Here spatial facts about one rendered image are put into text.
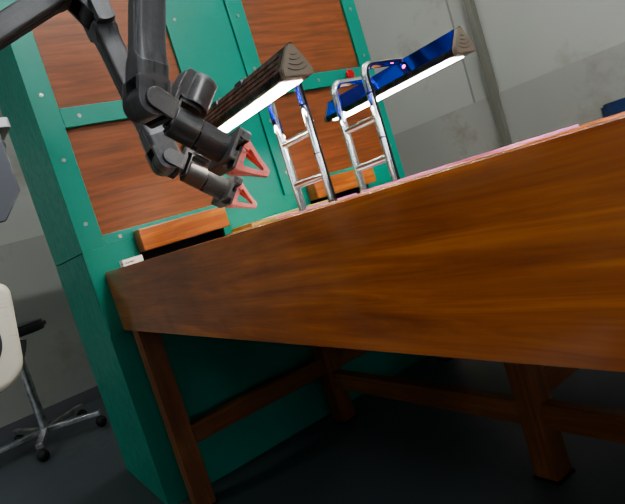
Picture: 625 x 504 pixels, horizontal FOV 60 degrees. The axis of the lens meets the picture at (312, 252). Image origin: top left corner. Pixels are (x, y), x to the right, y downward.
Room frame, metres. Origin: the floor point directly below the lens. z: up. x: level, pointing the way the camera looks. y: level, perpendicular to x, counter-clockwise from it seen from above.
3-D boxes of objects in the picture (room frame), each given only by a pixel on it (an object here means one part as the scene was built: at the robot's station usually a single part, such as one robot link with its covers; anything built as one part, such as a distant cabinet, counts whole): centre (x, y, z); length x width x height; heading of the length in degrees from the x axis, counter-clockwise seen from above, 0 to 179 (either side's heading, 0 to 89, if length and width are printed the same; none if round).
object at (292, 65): (1.42, 0.08, 1.08); 0.62 x 0.08 x 0.07; 33
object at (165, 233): (1.76, 0.38, 0.83); 0.30 x 0.06 x 0.07; 123
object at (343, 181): (2.13, -0.19, 0.83); 0.30 x 0.06 x 0.07; 123
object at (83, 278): (2.22, 0.23, 0.42); 1.36 x 0.55 x 0.84; 123
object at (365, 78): (1.68, -0.32, 0.90); 0.20 x 0.19 x 0.45; 33
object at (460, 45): (1.73, -0.38, 1.08); 0.62 x 0.08 x 0.07; 33
